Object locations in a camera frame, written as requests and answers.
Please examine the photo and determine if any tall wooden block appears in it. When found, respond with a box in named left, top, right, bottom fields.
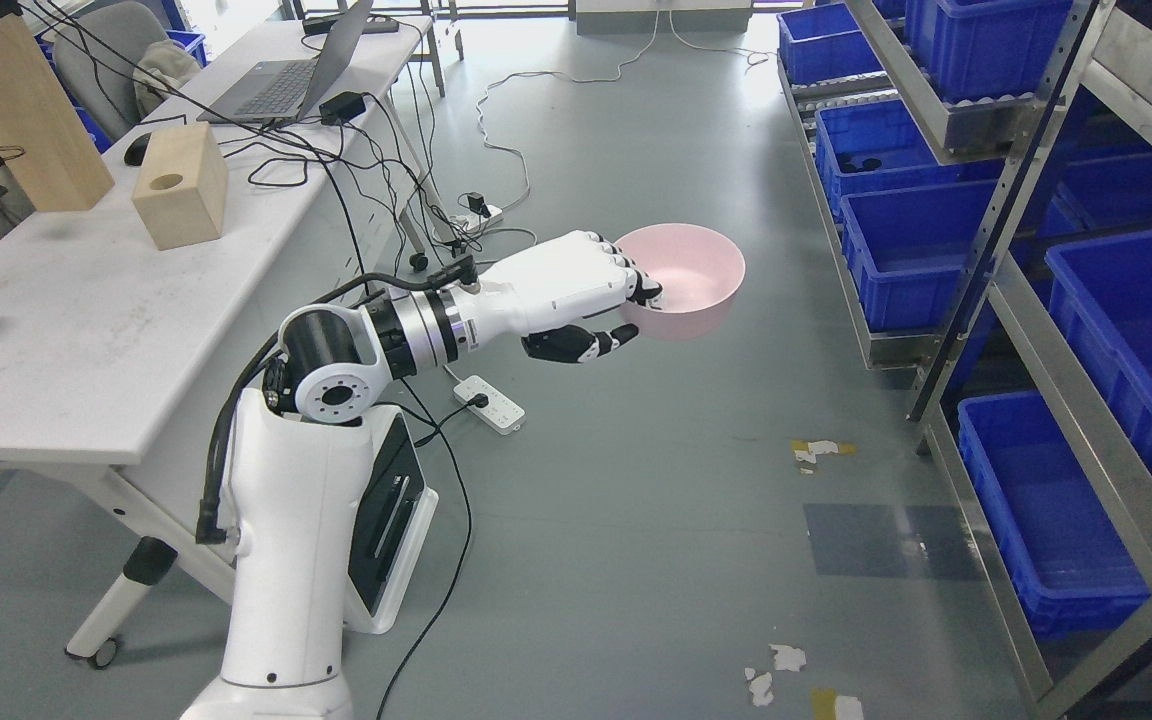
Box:
left=0, top=14, right=114, bottom=211

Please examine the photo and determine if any black power adapter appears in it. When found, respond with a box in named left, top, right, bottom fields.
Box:
left=317, top=91, right=367, bottom=126

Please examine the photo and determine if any white desk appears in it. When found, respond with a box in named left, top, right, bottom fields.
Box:
left=0, top=15, right=437, bottom=670

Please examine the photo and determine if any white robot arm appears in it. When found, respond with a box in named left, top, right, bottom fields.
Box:
left=185, top=288, right=476, bottom=719

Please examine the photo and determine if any steel shelf rack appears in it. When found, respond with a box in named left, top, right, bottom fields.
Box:
left=823, top=1, right=1152, bottom=719

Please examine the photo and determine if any grey laptop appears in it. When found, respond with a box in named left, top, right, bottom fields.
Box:
left=197, top=1, right=372, bottom=124

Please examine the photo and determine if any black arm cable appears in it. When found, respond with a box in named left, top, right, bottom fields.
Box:
left=195, top=255, right=479, bottom=546

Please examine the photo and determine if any small wooden block with hole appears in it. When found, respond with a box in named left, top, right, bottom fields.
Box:
left=132, top=122, right=229, bottom=251

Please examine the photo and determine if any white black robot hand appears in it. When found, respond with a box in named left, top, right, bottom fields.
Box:
left=447, top=232, right=662, bottom=364

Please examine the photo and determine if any white power strip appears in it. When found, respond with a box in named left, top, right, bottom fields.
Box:
left=452, top=376, right=526, bottom=435

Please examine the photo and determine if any grey office chair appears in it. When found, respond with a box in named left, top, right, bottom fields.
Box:
left=52, top=1, right=202, bottom=141

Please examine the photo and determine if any pink ikea bowl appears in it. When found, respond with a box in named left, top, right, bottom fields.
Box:
left=616, top=223, right=746, bottom=341

